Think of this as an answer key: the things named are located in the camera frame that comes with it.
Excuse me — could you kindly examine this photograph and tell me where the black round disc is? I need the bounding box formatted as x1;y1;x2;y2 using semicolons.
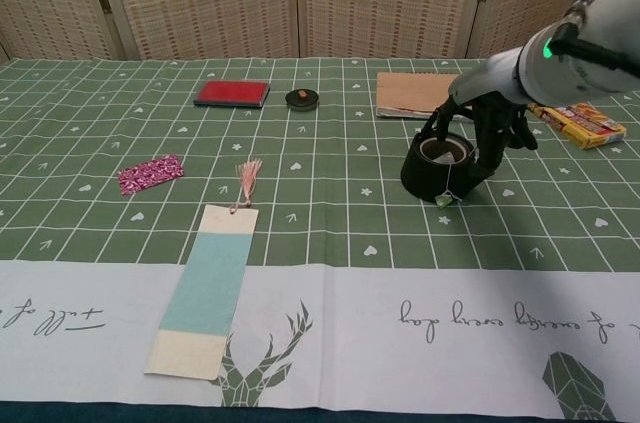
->
285;88;320;112

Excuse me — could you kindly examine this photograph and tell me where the blue white bookmark pink tassel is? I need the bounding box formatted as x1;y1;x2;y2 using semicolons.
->
143;156;259;378

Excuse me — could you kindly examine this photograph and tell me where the tea bag with string tag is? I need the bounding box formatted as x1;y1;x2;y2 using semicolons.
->
432;150;462;209

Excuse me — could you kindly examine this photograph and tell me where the black cast iron teapot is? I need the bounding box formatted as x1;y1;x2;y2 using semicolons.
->
401;112;496;204

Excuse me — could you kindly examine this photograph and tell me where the yellow snack package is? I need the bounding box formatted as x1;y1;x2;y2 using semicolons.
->
524;101;628;149

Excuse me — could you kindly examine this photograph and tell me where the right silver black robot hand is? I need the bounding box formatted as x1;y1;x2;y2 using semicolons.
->
424;48;540;183

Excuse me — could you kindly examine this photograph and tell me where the pink patterned cloth pouch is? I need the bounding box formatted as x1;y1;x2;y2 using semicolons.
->
117;153;186;196

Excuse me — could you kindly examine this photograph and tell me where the red ink pad case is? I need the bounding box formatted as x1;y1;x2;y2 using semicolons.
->
193;80;272;108

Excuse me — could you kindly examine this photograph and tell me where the green grid tablecloth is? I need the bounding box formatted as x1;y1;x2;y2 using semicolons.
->
0;56;640;409

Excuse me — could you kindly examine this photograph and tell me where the brown kraft sketchbook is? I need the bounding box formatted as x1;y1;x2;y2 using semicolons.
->
375;71;479;120

